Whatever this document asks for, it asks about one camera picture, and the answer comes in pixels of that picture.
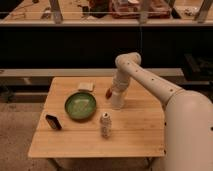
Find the beige sponge block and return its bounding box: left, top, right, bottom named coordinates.
left=78, top=82, right=94, bottom=92

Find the red sausage toy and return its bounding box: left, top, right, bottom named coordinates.
left=105, top=88, right=112, bottom=99

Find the wooden table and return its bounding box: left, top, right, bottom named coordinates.
left=28, top=77, right=164, bottom=159

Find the long background shelf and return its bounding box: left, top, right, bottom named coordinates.
left=0, top=0, right=213, bottom=78

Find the green ceramic bowl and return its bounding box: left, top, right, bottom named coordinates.
left=64, top=92, right=97, bottom=120

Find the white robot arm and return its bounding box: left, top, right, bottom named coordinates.
left=109, top=52, right=213, bottom=171

